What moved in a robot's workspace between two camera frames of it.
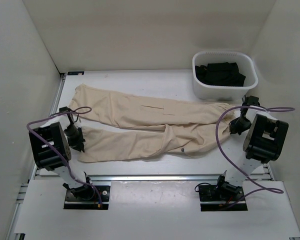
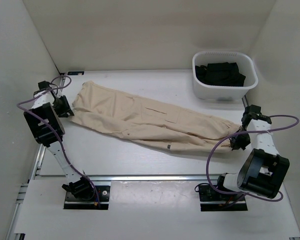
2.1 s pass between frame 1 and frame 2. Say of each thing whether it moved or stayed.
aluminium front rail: stayed
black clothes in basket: stayed
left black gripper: moved
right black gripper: moved
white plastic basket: stayed
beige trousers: moved
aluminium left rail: stayed
